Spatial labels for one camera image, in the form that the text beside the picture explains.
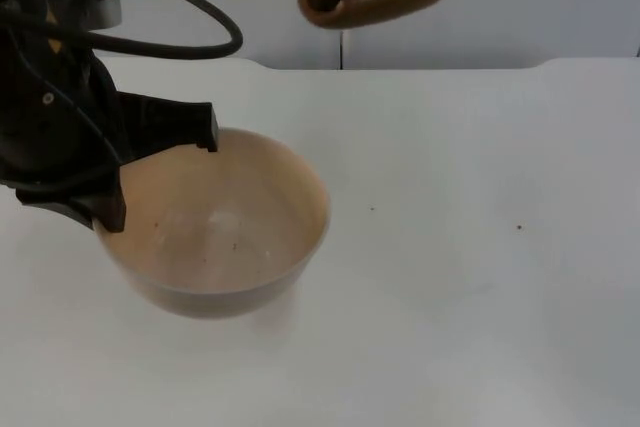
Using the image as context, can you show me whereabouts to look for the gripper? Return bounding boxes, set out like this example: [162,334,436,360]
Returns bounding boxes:
[0,34,220,234]

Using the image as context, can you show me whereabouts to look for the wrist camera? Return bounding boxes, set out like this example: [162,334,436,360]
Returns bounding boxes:
[33,0,123,32]

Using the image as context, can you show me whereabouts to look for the black cable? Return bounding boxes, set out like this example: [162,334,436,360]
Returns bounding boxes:
[0,0,245,168]

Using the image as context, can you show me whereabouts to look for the pale wooden bowl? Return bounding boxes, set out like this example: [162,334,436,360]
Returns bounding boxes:
[92,127,332,321]

